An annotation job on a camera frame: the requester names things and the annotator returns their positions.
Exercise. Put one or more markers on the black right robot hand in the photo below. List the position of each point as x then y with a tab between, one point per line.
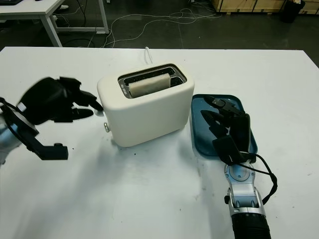
240	127

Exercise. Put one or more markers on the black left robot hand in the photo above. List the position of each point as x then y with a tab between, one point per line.
45	99

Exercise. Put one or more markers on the white toaster lever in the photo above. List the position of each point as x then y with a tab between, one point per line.
99	114

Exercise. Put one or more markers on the slice of white bread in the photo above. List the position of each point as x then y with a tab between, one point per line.
149	87

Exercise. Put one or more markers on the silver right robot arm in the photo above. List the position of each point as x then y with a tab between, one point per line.
244	196

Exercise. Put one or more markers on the dark blue plastic tray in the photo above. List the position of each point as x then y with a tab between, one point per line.
199	134

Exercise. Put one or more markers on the silver toaster knob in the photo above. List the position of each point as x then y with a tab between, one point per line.
106	127

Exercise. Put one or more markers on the white two-slot toaster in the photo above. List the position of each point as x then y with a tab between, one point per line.
144	119

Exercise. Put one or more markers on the white office desk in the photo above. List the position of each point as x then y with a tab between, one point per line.
25	7

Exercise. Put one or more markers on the black trash bin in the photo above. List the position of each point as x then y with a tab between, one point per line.
291	12

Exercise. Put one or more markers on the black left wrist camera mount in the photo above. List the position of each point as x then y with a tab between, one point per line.
49	152

